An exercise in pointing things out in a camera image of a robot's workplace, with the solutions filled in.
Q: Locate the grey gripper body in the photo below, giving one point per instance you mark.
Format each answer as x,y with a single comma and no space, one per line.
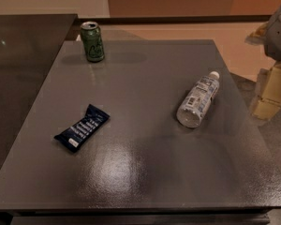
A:
279,37

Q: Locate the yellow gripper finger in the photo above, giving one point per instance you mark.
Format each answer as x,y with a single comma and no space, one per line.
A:
267,100
257,37

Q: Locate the clear plastic water bottle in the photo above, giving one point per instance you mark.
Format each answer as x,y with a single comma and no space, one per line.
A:
198,101

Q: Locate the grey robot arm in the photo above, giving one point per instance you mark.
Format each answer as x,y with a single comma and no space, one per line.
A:
267,100

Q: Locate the green soda can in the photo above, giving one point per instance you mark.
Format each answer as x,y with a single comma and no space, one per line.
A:
92,42

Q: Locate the dark blue snack wrapper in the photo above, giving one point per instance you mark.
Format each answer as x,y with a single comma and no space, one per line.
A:
75,136

